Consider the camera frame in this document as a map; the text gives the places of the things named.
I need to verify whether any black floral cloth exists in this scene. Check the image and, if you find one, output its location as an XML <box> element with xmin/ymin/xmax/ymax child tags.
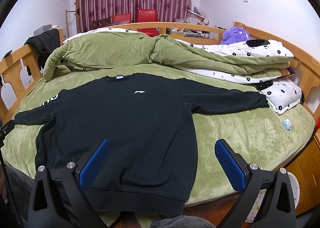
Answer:
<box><xmin>246</xmin><ymin>39</ymin><xmax>272</xmax><ymax>48</ymax></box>
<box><xmin>257</xmin><ymin>81</ymin><xmax>274</xmax><ymax>91</ymax></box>

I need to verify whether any grey box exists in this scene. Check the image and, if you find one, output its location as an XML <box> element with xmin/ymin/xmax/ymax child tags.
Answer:
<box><xmin>34</xmin><ymin>25</ymin><xmax>53</xmax><ymax>35</ymax></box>

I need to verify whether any black sweatshirt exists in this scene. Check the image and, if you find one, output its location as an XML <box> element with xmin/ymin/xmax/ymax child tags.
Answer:
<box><xmin>14</xmin><ymin>74</ymin><xmax>270</xmax><ymax>212</ymax></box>

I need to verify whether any white star-print stool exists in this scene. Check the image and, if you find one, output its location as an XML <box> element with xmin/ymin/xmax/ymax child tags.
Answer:
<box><xmin>244</xmin><ymin>170</ymin><xmax>300</xmax><ymax>223</ymax></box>

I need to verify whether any person's right leg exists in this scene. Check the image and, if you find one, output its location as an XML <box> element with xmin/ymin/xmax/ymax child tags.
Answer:
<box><xmin>150</xmin><ymin>215</ymin><xmax>215</xmax><ymax>228</ymax></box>

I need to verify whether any red chair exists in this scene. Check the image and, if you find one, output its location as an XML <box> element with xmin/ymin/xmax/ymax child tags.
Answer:
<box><xmin>137</xmin><ymin>9</ymin><xmax>158</xmax><ymax>23</ymax></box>
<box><xmin>112</xmin><ymin>13</ymin><xmax>132</xmax><ymax>24</ymax></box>

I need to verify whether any wooden cabinet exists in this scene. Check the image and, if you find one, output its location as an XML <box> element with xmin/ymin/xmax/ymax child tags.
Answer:
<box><xmin>285</xmin><ymin>130</ymin><xmax>320</xmax><ymax>216</ymax></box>

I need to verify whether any pile of desk clutter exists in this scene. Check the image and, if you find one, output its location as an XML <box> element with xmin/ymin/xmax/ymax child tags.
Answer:
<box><xmin>167</xmin><ymin>6</ymin><xmax>227</xmax><ymax>42</ymax></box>

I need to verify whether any purple plush toy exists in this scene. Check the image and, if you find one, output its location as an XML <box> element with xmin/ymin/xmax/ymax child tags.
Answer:
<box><xmin>220</xmin><ymin>26</ymin><xmax>252</xmax><ymax>45</ymax></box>

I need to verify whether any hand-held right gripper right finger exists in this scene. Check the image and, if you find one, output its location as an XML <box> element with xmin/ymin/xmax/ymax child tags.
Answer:
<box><xmin>214</xmin><ymin>138</ymin><xmax>297</xmax><ymax>228</ymax></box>

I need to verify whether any green quilt with floral backing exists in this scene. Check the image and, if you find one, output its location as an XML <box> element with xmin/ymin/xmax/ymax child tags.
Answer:
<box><xmin>42</xmin><ymin>26</ymin><xmax>294</xmax><ymax>86</ymax></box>

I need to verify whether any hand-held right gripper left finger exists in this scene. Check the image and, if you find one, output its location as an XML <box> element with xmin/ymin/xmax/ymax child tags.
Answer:
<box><xmin>27</xmin><ymin>138</ymin><xmax>110</xmax><ymax>228</ymax></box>

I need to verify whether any white floral pillow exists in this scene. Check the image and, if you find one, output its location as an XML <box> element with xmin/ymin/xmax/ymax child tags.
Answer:
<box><xmin>255</xmin><ymin>79</ymin><xmax>304</xmax><ymax>115</ymax></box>

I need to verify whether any small blue toy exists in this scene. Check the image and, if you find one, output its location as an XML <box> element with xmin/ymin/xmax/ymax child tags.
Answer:
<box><xmin>281</xmin><ymin>118</ymin><xmax>293</xmax><ymax>132</ymax></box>

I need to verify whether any wooden coat rack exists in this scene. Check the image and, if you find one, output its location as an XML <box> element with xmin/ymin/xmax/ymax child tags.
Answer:
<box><xmin>65</xmin><ymin>0</ymin><xmax>82</xmax><ymax>37</ymax></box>

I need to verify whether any green plush bed sheet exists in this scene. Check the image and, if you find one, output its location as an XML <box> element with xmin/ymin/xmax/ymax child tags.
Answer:
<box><xmin>2</xmin><ymin>64</ymin><xmax>315</xmax><ymax>228</ymax></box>

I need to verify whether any dark wooden chair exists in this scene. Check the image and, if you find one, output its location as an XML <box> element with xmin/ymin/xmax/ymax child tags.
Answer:
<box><xmin>91</xmin><ymin>17</ymin><xmax>112</xmax><ymax>28</ymax></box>

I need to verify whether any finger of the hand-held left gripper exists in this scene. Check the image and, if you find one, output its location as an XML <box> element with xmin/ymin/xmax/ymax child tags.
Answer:
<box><xmin>0</xmin><ymin>120</ymin><xmax>15</xmax><ymax>148</ymax></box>

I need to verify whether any wooden bed frame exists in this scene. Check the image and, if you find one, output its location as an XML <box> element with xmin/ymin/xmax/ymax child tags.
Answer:
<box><xmin>0</xmin><ymin>21</ymin><xmax>320</xmax><ymax>128</ymax></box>

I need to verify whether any black jacket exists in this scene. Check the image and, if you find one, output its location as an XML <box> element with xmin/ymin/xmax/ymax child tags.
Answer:
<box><xmin>24</xmin><ymin>29</ymin><xmax>61</xmax><ymax>71</ymax></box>

